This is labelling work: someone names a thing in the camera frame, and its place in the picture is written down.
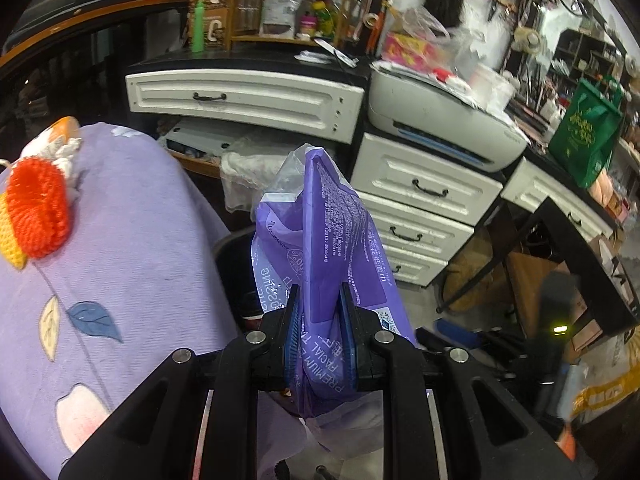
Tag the white black tool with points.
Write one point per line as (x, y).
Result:
(332, 52)

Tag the clear bag of pink packets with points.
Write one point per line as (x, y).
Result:
(410, 50)

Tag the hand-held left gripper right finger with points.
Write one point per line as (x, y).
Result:
(350, 345)

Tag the green shopping bag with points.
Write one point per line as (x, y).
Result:
(585, 135)

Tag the white printer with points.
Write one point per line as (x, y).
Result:
(440, 115)

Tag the purple floral tablecloth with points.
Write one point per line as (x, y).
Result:
(130, 240)

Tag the wooden rack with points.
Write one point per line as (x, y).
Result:
(290, 40)

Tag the small straw hat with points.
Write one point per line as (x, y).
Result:
(526, 39)

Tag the white small desk drawer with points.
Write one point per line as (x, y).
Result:
(550, 195)

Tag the white three-drawer cabinet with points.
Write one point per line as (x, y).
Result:
(425, 170)

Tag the orange knitted toy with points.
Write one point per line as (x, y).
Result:
(40, 205)

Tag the white wide desk drawer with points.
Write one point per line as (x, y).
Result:
(250, 95)

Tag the white pouch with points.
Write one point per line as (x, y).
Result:
(285, 5)

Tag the yellow green bottle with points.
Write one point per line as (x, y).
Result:
(325, 20)

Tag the small pink-lid jar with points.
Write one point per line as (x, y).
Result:
(306, 29)

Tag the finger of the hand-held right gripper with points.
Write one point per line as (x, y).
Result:
(500, 352)

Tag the white flat device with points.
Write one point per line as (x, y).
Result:
(210, 137)

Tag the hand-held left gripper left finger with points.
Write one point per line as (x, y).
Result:
(291, 340)

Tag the white plastic container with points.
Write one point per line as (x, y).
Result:
(487, 82)

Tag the dark trash bin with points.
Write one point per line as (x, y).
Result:
(232, 270)

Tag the wooden counter shelf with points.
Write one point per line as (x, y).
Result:
(100, 12)

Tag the purple tissue packet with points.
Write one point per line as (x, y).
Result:
(335, 240)

